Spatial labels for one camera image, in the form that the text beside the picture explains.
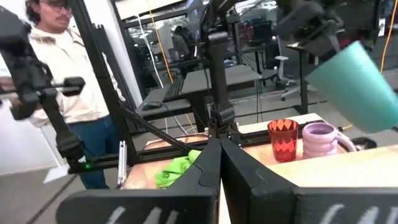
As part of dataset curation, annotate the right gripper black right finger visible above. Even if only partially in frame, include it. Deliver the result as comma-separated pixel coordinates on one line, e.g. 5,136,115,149
220,138,398,224

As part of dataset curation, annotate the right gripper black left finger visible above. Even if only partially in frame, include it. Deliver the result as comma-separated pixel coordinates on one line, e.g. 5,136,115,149
55,138,222,224

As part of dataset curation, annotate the red faceted plastic cup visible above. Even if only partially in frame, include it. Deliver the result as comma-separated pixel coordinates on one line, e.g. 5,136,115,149
267,118,300,163

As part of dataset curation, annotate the lilac ribbed ceramic mug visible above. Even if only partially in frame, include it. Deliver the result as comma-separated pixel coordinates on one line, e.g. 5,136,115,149
302,122,357,160

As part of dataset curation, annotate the dark teal cup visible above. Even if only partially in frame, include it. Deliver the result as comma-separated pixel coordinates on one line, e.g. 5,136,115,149
305,40,398,134

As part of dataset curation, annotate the green microfibre cloth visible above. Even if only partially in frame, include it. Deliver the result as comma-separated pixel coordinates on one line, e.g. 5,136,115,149
154,149,202,189

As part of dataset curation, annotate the white office chair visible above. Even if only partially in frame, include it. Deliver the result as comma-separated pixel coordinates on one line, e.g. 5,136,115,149
274,36,312,102

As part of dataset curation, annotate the black computer mouse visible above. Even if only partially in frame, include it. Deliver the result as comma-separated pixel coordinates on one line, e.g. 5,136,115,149
142,101,163,111

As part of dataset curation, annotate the grey desk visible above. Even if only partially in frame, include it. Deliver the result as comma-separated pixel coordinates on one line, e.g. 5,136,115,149
135,64,262,133

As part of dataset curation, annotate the black keyboard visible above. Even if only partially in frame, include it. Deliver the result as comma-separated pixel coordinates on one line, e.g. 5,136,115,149
162,78,185,103

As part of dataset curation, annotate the person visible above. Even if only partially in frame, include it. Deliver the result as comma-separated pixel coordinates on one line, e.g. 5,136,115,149
0,0,127,190

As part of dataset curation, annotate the silver metal bracket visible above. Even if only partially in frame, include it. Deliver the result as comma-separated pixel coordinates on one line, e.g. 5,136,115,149
117,140,128,188

